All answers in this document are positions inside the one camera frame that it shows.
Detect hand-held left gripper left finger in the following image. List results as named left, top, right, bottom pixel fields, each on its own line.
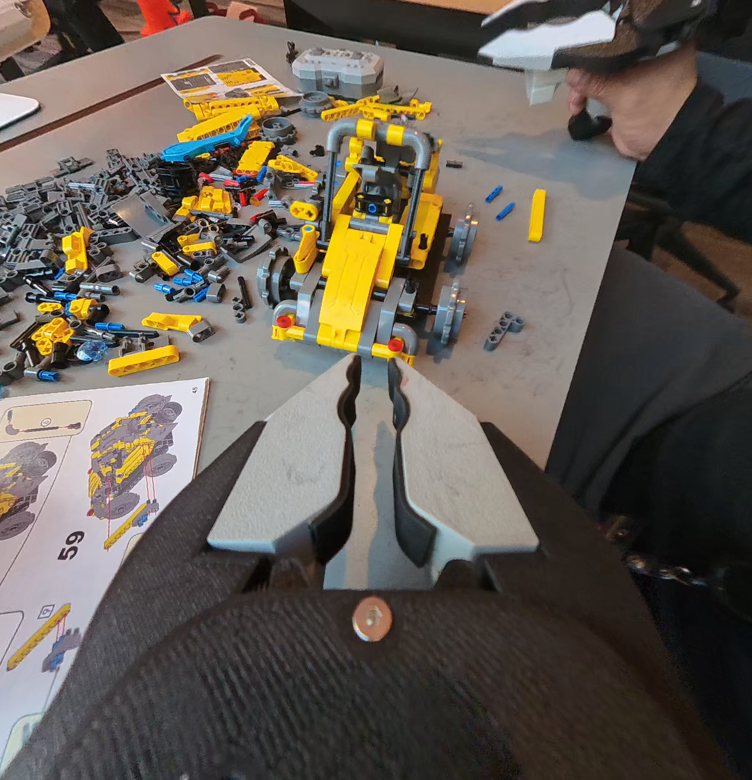
left=207, top=356, right=360, bottom=563

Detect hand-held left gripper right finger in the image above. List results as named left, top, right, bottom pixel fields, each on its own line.
left=388, top=358, right=541, bottom=581

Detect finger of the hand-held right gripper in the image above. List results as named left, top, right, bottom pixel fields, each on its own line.
left=481, top=0, right=609, bottom=29
left=477, top=11, right=622, bottom=72

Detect yellow beam assembly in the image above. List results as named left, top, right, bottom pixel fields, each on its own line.
left=319, top=95, right=433, bottom=122

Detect yellow toy vehicle model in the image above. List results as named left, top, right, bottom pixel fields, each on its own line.
left=255, top=115, right=478, bottom=370

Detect person's right forearm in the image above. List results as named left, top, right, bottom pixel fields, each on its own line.
left=632, top=79, right=752, bottom=228

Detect grey desk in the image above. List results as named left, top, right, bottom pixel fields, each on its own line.
left=0, top=15, right=637, bottom=488

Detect person's right hand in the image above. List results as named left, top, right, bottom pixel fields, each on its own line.
left=565, top=43, right=701, bottom=162

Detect grey angled holed beam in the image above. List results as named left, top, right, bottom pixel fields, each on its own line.
left=484, top=311, right=525, bottom=352

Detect thick yellow rounded beam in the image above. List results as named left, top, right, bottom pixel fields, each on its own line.
left=107, top=345, right=181, bottom=377

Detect black chair base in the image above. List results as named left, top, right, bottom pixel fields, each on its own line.
left=616, top=185, right=743, bottom=313

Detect person's grey trousers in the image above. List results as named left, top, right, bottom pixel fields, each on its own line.
left=545, top=244, right=752, bottom=520

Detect grey battery box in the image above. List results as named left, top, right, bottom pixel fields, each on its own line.
left=290, top=47, right=387, bottom=102

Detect instruction booklet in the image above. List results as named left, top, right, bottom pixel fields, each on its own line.
left=0, top=377, right=210, bottom=763

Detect grey curved panel piece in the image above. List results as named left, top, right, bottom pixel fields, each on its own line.
left=110, top=191, right=170, bottom=236

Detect yellow rectangular panel piece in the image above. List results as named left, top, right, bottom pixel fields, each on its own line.
left=235, top=139, right=277, bottom=178

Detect black wheel rim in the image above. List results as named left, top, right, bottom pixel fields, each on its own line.
left=153, top=161, right=198, bottom=199

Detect yellow sticker sheet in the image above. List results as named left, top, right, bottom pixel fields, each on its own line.
left=160, top=57, right=298, bottom=102

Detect blue brick separator tool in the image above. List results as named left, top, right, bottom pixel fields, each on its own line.
left=160, top=114, right=255, bottom=163

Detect pile of grey track links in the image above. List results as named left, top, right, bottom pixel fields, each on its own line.
left=0, top=155, right=164, bottom=287

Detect orange traffic cone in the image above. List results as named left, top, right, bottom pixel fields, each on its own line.
left=135, top=0, right=182, bottom=38

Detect wooden instruction board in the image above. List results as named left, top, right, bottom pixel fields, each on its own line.
left=0, top=0, right=52, bottom=68

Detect yellow stacked beam frame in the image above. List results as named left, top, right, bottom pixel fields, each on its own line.
left=175, top=94, right=280, bottom=145

